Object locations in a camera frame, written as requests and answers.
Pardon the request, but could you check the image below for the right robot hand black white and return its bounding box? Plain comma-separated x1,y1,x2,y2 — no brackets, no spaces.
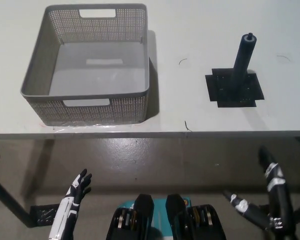
222,146,295,233

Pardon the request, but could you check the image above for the robot body black teal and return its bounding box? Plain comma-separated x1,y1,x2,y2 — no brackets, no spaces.
106,193,227,240

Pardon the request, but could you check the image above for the black square stand base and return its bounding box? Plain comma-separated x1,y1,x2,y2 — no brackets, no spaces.
205,67,265,109

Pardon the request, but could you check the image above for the grey perforated plastic basket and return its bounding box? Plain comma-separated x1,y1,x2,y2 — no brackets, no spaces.
20,3,151,127

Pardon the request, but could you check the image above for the clear plastic tape strip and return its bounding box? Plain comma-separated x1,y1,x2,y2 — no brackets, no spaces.
39,121,133,131

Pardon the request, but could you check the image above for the black floor plate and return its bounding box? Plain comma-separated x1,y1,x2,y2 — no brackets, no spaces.
31,203,62,224

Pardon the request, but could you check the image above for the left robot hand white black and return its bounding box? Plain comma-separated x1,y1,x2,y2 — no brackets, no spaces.
64,168,93,210

